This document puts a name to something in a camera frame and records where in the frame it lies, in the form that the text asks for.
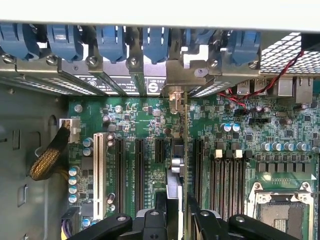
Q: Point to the green motherboard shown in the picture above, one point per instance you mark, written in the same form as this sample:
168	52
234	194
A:
150	120

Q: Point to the silver ethernet port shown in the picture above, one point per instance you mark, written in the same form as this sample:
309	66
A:
303	88

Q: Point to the black RAM slot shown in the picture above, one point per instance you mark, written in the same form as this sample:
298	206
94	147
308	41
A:
229	180
218	180
239	180

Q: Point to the long black expansion slot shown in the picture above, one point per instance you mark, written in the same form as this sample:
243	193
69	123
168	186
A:
199	175
140	175
119	175

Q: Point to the grey metal PC case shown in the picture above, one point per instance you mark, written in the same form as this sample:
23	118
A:
30	112

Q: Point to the blue slot retention clip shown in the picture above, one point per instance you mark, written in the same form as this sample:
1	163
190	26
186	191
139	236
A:
65	42
245	47
15	40
111	42
156	45

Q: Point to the white power connector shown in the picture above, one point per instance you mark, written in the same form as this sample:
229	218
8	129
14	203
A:
73	130

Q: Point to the silver case screw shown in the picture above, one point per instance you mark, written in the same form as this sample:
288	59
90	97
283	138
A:
92	61
51	59
132	62
7	58
213	63

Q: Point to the blue top capacitor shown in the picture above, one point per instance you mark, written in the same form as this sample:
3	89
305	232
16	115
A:
73	180
235	127
73	189
73	199
87	142
226	127
87	151
73	172

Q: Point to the silver video port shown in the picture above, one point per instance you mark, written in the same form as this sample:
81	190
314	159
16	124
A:
285	87

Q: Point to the metal CPU socket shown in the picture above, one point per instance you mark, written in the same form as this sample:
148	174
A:
282	212

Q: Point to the white PCI expansion slot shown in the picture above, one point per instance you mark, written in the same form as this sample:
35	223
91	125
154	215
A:
100	175

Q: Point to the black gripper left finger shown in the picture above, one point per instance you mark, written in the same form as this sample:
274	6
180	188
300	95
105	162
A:
152	225

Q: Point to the short black expansion slot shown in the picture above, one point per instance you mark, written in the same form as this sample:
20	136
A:
159	150

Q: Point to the perforated metal slot cover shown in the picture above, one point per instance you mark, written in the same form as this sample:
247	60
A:
212	87

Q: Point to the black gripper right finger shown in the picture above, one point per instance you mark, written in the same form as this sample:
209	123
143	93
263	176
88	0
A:
207	225

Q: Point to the silver USB port block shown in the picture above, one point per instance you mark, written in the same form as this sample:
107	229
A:
250	86

